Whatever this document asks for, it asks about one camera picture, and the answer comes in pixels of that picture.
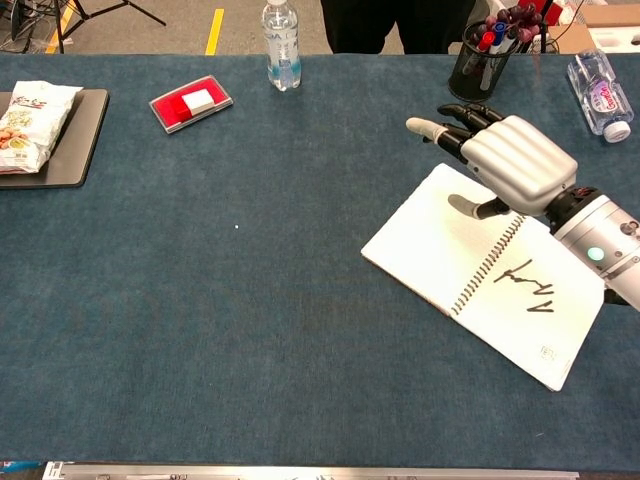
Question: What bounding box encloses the kraft cover spiral notebook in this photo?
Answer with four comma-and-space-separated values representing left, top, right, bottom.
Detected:
360, 162, 606, 393

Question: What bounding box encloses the black mesh pen holder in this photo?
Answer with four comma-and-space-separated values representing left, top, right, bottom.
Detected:
447, 20, 524, 104

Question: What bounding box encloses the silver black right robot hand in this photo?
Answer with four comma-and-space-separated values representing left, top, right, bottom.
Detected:
405, 103, 580, 221

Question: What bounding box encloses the white snack bag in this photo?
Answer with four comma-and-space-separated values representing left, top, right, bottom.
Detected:
0, 80, 84, 175

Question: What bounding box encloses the person in black trousers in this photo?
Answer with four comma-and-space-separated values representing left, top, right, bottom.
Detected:
319, 0, 476, 55

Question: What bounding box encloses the brown cardboard box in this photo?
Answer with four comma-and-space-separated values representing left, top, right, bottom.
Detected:
547, 4, 640, 55

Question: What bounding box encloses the clear bottle with purple label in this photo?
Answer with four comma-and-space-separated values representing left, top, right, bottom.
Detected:
566, 48, 635, 145

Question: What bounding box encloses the blue felt table mat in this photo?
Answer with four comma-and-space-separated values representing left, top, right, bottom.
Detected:
0, 52, 640, 474

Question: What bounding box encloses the black tripod stand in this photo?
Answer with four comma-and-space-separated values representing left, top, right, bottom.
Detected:
49, 0, 168, 54

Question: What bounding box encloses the blue cap marker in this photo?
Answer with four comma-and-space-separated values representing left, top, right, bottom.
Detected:
488, 22, 509, 55

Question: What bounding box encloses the upright clear water bottle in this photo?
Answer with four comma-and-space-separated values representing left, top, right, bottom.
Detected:
261, 0, 303, 93

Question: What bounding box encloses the red ink pad case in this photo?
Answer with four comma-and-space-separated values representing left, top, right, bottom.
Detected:
148, 74, 235, 135

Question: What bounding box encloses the red and white stamp block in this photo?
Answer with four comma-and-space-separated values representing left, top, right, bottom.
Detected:
172, 91, 215, 123

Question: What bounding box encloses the aluminium rail profile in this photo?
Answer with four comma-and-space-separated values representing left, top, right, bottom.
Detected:
42, 460, 581, 480

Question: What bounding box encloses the small red box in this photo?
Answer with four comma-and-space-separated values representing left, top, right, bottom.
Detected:
542, 0, 569, 24

